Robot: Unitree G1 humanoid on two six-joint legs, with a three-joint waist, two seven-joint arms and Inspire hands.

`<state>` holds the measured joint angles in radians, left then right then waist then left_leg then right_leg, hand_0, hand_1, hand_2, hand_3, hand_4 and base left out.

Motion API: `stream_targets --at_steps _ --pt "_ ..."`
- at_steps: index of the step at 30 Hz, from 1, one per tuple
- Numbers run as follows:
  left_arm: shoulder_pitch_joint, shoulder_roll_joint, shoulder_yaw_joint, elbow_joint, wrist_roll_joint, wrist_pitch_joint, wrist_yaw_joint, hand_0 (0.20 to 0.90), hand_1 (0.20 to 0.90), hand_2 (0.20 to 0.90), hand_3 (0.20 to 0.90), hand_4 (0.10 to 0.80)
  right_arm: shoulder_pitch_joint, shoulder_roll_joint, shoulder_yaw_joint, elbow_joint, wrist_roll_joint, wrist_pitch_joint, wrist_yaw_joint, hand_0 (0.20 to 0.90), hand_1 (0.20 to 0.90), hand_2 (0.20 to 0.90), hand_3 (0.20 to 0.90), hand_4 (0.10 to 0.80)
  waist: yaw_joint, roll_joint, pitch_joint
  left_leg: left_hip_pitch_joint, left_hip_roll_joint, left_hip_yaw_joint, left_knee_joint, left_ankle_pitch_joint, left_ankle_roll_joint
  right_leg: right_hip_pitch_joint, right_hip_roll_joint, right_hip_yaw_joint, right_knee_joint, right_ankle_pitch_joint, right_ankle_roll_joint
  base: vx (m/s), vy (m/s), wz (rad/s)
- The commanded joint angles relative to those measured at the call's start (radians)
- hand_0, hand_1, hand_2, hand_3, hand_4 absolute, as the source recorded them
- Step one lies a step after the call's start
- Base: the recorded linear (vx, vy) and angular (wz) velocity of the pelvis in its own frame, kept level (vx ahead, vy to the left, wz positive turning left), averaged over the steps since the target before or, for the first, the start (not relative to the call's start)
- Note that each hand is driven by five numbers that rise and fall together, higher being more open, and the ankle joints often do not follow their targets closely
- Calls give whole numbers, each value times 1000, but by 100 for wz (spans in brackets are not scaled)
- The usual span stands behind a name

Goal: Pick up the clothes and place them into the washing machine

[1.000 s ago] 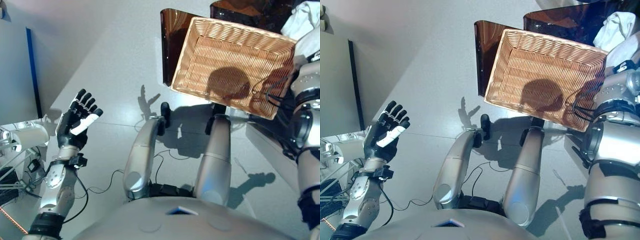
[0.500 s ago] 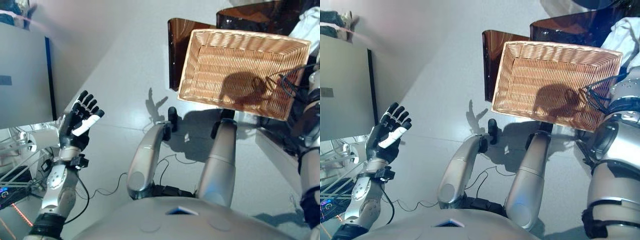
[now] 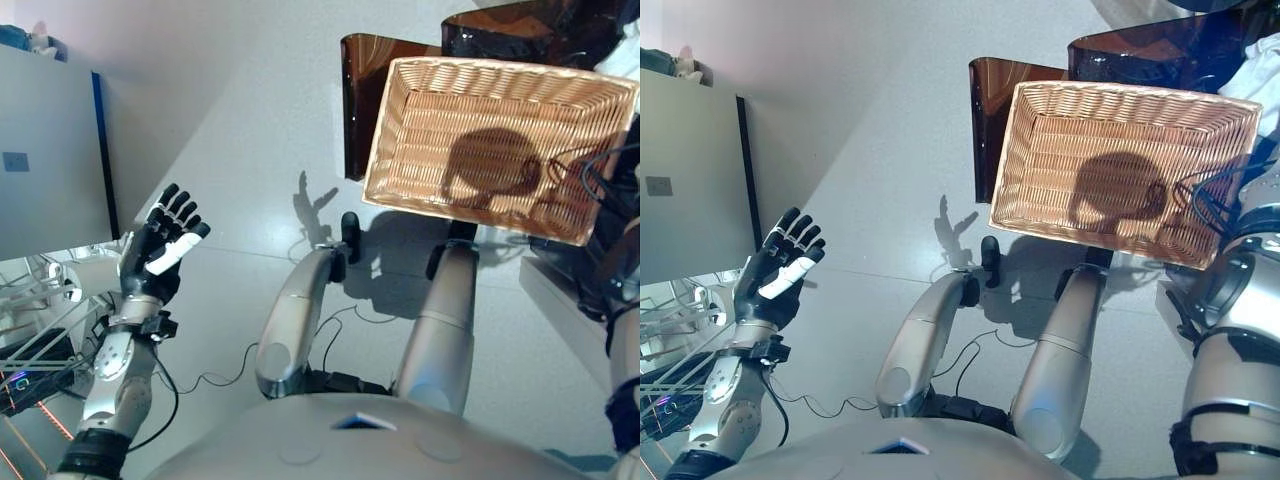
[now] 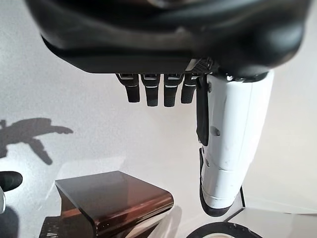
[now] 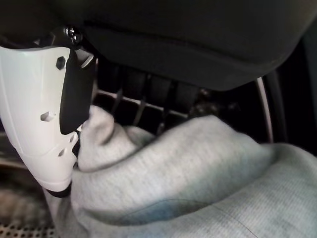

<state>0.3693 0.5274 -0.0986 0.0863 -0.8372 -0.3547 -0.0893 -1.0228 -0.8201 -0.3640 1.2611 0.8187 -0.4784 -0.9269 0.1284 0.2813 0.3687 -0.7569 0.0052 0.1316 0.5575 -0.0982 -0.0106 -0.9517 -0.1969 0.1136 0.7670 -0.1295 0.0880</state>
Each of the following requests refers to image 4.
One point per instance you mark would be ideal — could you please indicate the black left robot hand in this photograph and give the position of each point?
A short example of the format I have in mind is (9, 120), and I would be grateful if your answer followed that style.
(173, 37)

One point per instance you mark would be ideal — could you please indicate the washing machine glass door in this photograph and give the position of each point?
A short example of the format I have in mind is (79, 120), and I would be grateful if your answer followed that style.
(220, 230)

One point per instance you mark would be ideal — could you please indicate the grey front-load washing machine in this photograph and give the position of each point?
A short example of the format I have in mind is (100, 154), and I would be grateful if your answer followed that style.
(277, 220)

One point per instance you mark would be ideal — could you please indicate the glossy brown stand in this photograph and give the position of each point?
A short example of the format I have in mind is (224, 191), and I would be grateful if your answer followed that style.
(111, 198)

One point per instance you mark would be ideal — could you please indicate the silver left robot leg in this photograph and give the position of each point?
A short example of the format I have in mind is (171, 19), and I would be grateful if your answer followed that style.
(7, 183)

